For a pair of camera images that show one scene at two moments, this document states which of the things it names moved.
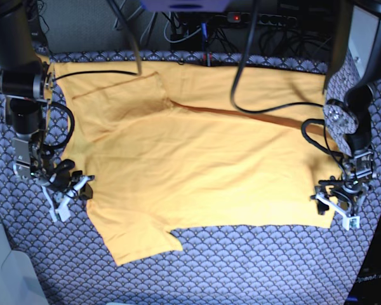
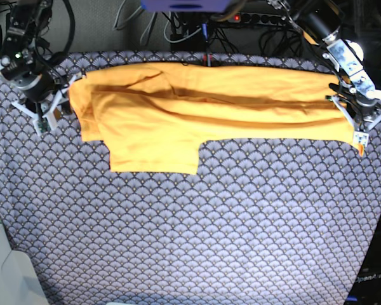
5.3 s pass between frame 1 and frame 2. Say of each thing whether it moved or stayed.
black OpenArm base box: stayed
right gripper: moved
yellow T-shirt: moved
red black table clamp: stayed
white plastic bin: stayed
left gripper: moved
